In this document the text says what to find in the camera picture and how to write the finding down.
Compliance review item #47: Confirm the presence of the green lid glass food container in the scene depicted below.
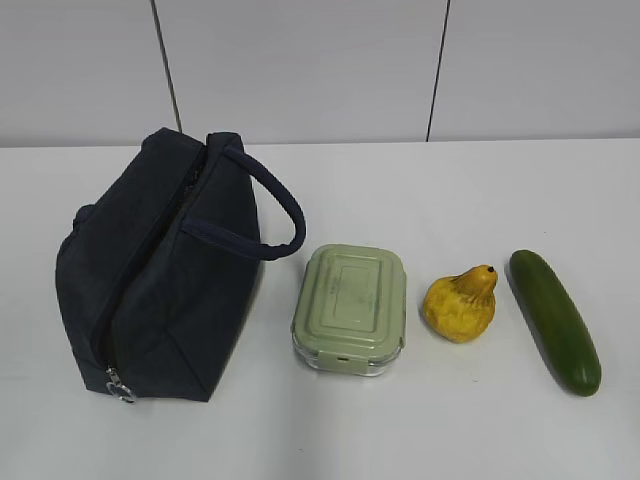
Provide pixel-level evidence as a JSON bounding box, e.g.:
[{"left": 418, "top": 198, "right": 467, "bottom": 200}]
[{"left": 291, "top": 244, "right": 407, "bottom": 377}]

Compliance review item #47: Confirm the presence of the yellow toy pear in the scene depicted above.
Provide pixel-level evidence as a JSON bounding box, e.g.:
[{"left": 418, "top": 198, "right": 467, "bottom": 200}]
[{"left": 422, "top": 265, "right": 498, "bottom": 343}]

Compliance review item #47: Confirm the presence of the navy blue fabric lunch bag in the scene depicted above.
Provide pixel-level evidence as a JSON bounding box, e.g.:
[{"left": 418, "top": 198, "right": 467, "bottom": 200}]
[{"left": 55, "top": 128, "right": 306, "bottom": 402}]

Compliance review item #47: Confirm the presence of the green toy cucumber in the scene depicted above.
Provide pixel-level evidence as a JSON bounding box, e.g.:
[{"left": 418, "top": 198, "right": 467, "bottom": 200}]
[{"left": 508, "top": 249, "right": 602, "bottom": 397}]

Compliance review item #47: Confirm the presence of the silver bag zipper pull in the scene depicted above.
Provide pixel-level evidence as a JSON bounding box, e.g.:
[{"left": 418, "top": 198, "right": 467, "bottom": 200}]
[{"left": 105, "top": 366, "right": 137, "bottom": 404}]

